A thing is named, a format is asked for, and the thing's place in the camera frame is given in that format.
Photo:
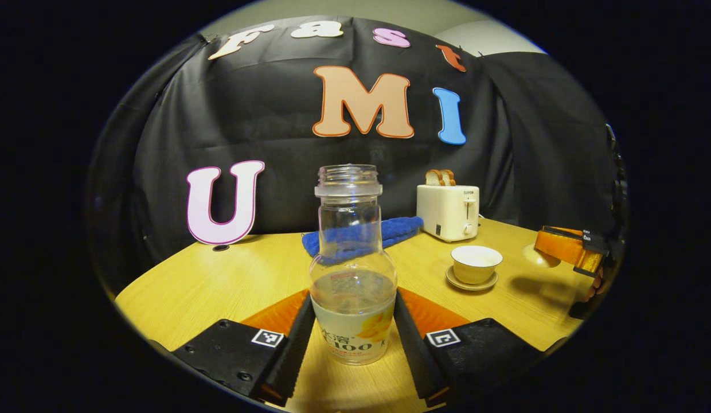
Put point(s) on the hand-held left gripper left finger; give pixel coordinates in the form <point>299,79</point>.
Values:
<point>292,355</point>

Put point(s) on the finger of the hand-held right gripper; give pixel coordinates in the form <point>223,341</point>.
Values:
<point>562,244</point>

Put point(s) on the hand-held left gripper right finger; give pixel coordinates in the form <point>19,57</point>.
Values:
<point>415,361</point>

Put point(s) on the cream teacup lid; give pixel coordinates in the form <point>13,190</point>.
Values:
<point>533,256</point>

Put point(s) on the clear water bottle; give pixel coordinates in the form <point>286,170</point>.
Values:
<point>352,298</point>

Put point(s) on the cream teacup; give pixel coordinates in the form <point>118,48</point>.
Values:
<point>476,269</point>

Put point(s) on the cream saucer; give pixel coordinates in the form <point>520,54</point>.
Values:
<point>456,281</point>

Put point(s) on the cream toaster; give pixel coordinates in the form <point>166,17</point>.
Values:
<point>444,209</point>

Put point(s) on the toasted bread slice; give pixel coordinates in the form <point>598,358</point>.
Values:
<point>448,176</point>
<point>433,178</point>

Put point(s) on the blue towel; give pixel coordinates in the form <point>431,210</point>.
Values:
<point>401,228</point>

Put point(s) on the black backdrop cloth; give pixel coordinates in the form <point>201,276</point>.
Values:
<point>286,149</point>

